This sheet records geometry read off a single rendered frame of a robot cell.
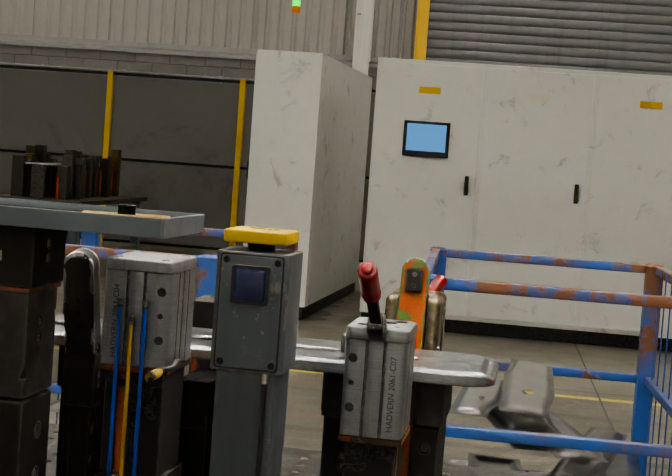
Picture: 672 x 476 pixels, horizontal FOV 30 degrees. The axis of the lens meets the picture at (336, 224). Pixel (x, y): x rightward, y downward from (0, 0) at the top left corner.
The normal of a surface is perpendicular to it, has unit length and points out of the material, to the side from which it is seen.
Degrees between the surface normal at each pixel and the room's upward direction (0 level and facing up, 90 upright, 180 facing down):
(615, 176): 90
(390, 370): 90
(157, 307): 90
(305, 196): 90
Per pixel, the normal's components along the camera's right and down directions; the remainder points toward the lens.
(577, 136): -0.11, 0.04
